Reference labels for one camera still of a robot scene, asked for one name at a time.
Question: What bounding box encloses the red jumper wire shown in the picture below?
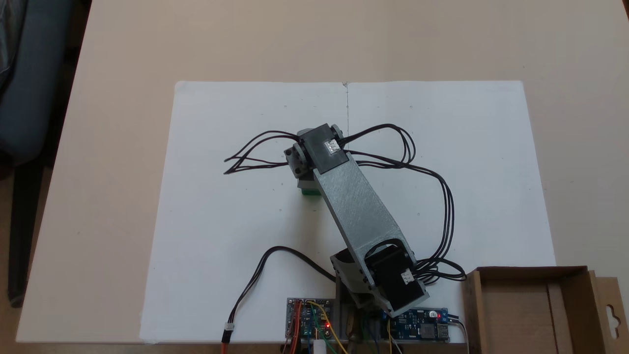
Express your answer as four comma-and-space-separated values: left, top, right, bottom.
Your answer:
289, 301, 302, 354

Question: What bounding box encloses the white paper sheet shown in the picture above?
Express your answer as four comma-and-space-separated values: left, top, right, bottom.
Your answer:
345, 81, 557, 344
140, 81, 348, 344

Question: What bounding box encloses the black arm servo cable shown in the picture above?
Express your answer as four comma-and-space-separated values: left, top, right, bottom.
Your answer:
342, 124, 467, 287

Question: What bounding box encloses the yellow jumper wire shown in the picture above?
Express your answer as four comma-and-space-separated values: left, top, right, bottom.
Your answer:
307, 301, 343, 354

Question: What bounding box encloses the circuit board with red LED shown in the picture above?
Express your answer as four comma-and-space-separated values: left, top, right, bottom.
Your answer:
286, 297, 341, 342

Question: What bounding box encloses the brown cardboard box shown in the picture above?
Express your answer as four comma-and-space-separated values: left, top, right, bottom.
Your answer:
460, 266, 629, 354

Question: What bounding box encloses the black power cable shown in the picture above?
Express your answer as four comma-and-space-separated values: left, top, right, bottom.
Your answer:
221, 246, 337, 354

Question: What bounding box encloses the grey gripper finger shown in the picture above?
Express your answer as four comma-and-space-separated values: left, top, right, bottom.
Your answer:
297, 171, 323, 191

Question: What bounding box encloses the blue circuit board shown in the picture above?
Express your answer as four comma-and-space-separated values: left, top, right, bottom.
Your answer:
381, 307, 450, 342

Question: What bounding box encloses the blue office chair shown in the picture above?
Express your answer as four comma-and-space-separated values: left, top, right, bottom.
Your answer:
0, 0, 92, 170

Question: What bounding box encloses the black gripper servo cable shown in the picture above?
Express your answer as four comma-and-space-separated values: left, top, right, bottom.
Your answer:
224, 130, 301, 176

